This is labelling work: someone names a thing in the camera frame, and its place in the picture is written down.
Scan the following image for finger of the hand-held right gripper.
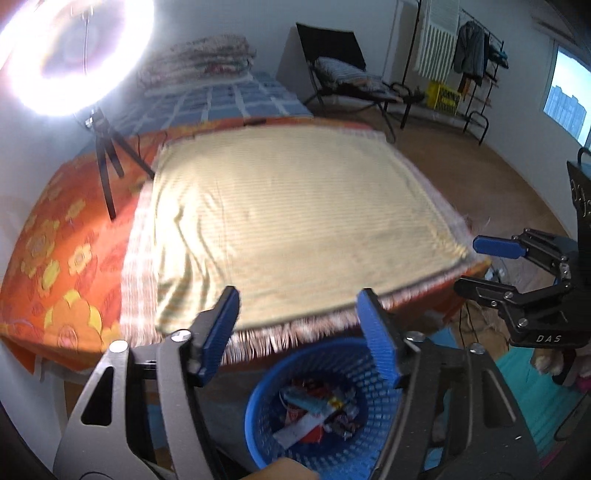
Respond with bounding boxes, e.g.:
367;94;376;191
473;227;573;278
454;275;575;326

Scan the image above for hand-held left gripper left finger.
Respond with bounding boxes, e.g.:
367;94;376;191
53;285;241;480

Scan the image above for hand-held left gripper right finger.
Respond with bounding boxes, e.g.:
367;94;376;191
356;288;541;480

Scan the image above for blue plastic mesh basket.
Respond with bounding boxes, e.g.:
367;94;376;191
245;337;403;480

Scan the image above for person's right hand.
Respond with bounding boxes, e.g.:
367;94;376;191
531;348;567;376

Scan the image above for window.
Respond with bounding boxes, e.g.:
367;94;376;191
542;44;591;140

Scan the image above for yellow striped blanket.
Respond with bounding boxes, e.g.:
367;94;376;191
120;124;474;366

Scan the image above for black clothes rack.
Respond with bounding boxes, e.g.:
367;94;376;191
455;8;507;145

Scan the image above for teal cloth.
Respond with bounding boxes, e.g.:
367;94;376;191
496;346;585;445

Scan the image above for yellow plastic crate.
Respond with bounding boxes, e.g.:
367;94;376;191
425;80;462;117

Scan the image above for orange floral bed sheet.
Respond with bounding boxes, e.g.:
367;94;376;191
0;115;493;371

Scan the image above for grey hanging jacket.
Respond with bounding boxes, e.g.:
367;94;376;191
452;21;490;86

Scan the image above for white radiator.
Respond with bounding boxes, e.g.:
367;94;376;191
416;0;462;82

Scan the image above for black coat stand pole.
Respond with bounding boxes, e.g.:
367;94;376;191
401;0;426;95

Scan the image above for blue checked quilt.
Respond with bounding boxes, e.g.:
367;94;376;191
108;71;315;137

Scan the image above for striped cushion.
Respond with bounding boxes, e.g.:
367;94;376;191
316;56;403;100

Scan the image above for black folding chair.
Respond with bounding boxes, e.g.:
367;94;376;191
295;22;413;131

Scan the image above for folded floral quilts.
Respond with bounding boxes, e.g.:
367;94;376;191
139;34;257;89

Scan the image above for black cable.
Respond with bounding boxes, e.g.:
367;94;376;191
133;131;160;168

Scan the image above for ring light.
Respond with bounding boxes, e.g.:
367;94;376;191
0;0;156;119

